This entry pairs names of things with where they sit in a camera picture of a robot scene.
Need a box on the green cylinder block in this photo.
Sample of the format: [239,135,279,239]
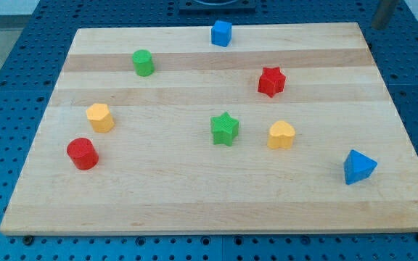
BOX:
[132,49,155,77]

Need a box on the blue cube block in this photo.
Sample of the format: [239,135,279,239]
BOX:
[211,20,232,47]

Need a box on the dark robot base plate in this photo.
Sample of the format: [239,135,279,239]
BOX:
[177,0,256,13]

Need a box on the blue triangle block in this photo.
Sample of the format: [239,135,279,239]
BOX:
[343,149,377,185]

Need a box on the green star block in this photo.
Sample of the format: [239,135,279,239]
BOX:
[210,112,239,146]

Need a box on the wooden board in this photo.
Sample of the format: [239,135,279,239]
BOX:
[0,22,418,236]

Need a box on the yellow heart block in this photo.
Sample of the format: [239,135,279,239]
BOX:
[267,120,296,149]

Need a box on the grey metal post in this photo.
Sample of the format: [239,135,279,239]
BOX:
[371,0,399,30]

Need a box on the yellow hexagon block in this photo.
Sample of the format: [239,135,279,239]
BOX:
[86,103,115,133]

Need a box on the red cylinder block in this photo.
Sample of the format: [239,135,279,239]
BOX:
[66,138,99,170]

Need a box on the red star block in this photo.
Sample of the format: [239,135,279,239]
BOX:
[258,67,287,98]

